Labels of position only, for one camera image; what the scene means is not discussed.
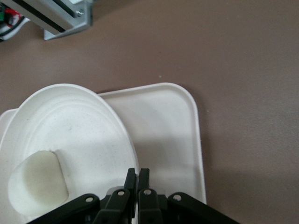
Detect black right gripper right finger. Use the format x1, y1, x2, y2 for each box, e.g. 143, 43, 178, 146
137, 168, 242, 224

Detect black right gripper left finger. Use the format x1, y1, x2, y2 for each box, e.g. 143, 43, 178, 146
27, 168, 138, 224

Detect small white bun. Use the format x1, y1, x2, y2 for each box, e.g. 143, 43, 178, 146
7, 150, 69, 217

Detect round cream plate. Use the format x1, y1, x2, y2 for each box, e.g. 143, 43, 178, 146
0, 83, 139, 222

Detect cream rabbit print tray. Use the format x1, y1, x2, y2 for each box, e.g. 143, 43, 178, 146
0, 82, 208, 224

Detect brown table mat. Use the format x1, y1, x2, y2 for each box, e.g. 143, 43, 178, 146
0, 0, 299, 224

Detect aluminium camera mount post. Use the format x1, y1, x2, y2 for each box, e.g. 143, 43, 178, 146
4, 0, 93, 41

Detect white cable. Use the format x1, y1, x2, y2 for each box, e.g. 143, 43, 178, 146
0, 18, 31, 43

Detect red cable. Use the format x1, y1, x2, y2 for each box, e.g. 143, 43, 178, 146
4, 8, 22, 27

